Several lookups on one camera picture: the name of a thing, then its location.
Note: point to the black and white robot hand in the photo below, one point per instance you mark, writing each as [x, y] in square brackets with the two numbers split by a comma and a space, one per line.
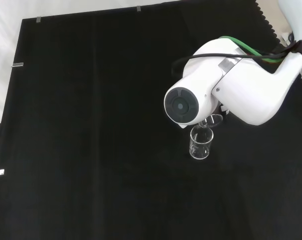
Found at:
[223, 110]

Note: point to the small clear glass beaker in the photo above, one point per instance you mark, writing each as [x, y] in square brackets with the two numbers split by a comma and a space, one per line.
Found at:
[215, 121]

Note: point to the large clear glass beaker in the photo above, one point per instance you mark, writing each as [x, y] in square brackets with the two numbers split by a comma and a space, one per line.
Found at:
[200, 152]

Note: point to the pale board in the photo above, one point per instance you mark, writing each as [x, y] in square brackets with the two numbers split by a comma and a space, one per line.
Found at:
[283, 36]

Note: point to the black bench cloth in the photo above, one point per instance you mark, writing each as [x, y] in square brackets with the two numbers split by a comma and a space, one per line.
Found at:
[90, 125]

